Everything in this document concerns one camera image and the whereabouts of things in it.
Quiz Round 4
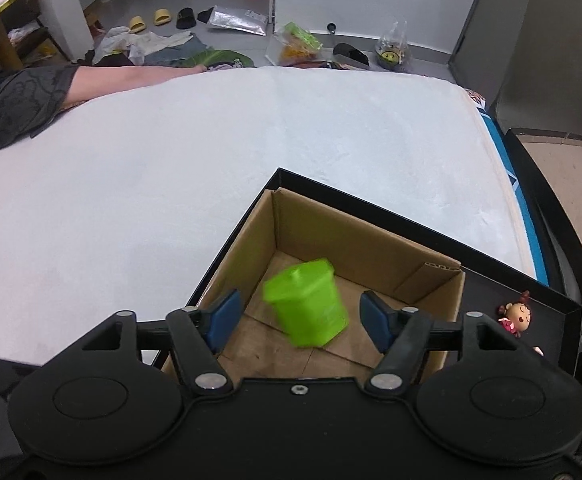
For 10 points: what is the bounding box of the plastic bag of yellow snacks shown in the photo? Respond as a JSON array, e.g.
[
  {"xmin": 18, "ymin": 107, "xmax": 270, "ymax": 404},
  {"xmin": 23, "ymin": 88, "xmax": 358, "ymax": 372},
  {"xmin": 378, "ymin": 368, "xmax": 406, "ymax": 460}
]
[{"xmin": 266, "ymin": 21, "xmax": 324, "ymax": 67}]

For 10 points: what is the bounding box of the blue striped mattress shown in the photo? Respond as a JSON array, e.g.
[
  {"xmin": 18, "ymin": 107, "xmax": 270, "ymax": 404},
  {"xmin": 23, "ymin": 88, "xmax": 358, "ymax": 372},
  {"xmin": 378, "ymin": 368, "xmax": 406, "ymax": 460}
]
[{"xmin": 464, "ymin": 87, "xmax": 552, "ymax": 286}]

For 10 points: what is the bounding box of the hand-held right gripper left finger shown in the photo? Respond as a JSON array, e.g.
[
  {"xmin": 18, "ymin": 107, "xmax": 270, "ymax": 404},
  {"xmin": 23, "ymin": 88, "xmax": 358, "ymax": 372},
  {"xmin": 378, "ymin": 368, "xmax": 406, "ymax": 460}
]
[{"xmin": 80, "ymin": 287, "xmax": 244, "ymax": 395}]

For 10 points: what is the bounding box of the green plastic container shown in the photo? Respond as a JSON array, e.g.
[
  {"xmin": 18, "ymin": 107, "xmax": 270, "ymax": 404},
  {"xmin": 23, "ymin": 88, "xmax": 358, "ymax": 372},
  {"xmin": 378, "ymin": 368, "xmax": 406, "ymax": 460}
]
[{"xmin": 262, "ymin": 257, "xmax": 350, "ymax": 348}]

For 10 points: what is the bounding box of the brown cardboard box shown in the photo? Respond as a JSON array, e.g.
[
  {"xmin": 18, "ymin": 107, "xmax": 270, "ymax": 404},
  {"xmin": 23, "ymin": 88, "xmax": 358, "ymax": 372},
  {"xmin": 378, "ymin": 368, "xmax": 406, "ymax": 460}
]
[{"xmin": 161, "ymin": 187, "xmax": 467, "ymax": 396}]

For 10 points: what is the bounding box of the grey partition panel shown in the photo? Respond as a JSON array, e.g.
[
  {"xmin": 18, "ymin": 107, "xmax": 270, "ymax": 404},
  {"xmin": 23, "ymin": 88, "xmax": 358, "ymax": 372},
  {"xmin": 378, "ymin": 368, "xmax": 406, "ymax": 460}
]
[{"xmin": 448, "ymin": 0, "xmax": 582, "ymax": 141}]

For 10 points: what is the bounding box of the person's arm in dark sleeve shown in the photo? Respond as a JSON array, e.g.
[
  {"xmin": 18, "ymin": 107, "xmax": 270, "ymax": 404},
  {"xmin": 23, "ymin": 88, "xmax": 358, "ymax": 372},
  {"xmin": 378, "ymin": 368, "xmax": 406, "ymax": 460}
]
[{"xmin": 0, "ymin": 66, "xmax": 80, "ymax": 163}]

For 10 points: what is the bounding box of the plastic bag with smiley toy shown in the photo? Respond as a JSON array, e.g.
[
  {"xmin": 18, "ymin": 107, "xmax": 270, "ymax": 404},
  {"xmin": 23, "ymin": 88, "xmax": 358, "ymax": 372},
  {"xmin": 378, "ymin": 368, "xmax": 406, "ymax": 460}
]
[{"xmin": 375, "ymin": 21, "xmax": 414, "ymax": 73}]

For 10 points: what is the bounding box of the black framed brown board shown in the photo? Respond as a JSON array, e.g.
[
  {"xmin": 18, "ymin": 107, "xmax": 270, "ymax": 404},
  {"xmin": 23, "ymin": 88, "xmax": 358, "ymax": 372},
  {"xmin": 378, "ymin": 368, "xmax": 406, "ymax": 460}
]
[{"xmin": 504, "ymin": 127, "xmax": 582, "ymax": 321}]

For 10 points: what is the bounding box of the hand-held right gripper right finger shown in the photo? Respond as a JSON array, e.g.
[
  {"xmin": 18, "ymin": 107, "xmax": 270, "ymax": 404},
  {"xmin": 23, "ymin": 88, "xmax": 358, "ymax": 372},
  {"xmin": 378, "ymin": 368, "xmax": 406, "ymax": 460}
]
[{"xmin": 360, "ymin": 290, "xmax": 520, "ymax": 395}]

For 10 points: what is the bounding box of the pile of clothes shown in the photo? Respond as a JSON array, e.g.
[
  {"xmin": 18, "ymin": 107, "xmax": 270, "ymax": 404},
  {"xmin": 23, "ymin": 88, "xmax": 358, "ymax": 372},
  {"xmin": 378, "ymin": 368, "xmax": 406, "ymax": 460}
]
[{"xmin": 73, "ymin": 30, "xmax": 209, "ymax": 68}]

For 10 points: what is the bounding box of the small doll figurine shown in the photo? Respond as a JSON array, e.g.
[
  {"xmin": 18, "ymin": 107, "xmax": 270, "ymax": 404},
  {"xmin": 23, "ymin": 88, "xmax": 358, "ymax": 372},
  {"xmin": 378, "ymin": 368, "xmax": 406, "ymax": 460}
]
[{"xmin": 495, "ymin": 290, "xmax": 545, "ymax": 357}]

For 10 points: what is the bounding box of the silver foil bag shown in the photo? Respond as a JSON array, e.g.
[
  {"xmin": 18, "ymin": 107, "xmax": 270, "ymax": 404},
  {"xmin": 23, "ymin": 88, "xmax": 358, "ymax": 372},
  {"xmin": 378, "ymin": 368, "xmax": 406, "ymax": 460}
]
[{"xmin": 207, "ymin": 6, "xmax": 268, "ymax": 37}]

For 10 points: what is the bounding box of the black tray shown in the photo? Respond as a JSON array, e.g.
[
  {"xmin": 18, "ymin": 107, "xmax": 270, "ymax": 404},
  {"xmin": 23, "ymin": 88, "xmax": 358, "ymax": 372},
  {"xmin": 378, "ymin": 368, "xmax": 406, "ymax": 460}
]
[{"xmin": 183, "ymin": 167, "xmax": 582, "ymax": 377}]

